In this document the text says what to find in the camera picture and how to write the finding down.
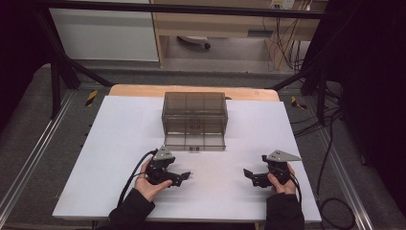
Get black metal crossbar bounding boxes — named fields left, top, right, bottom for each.
left=37, top=0, right=327, bottom=20

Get white cabinet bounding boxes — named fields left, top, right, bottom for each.
left=47, top=8, right=160, bottom=62

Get smoky transparent drawer box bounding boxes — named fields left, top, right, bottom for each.
left=161, top=91, right=229, bottom=138

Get black floor cables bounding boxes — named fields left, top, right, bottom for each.
left=288, top=92, right=357, bottom=230

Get black curtain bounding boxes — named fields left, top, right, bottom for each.
left=0, top=0, right=54, bottom=130
left=310, top=0, right=406, bottom=219

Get hanging cable bundle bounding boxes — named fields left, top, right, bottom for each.
left=261, top=13, right=312, bottom=73

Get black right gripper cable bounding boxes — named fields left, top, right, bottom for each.
left=286, top=172, right=304, bottom=206

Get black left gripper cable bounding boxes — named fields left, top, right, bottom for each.
left=116, top=149, right=159, bottom=209

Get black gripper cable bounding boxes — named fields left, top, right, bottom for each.
left=286, top=172, right=304, bottom=206
left=116, top=149, right=159, bottom=209

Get person's right hand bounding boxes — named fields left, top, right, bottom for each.
left=267, top=162, right=298, bottom=196

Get light wooden desk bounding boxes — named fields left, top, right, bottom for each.
left=149, top=0, right=329, bottom=71

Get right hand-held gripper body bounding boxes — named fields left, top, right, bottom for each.
left=251, top=149, right=303, bottom=189

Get white table board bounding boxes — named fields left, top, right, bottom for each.
left=52, top=95, right=323, bottom=223

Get grey office chair base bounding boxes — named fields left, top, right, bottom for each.
left=176, top=34, right=212, bottom=50

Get black metal stand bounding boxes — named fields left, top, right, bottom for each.
left=34, top=9, right=115, bottom=120
left=271, top=58, right=345, bottom=127

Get yellow black tape strip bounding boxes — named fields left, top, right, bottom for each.
left=84, top=89, right=99, bottom=107
left=290, top=95, right=308, bottom=111

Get light wooden table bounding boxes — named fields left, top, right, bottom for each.
left=108, top=83, right=281, bottom=103

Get white power strip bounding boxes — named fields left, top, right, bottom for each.
left=270, top=0, right=297, bottom=11

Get person's left hand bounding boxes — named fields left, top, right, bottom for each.
left=133, top=159, right=173, bottom=203

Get aluminium floor rail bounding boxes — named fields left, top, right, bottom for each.
left=0, top=90, right=77, bottom=219
left=306, top=95, right=375, bottom=230

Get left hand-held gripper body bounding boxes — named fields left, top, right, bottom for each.
left=145, top=145, right=183, bottom=188

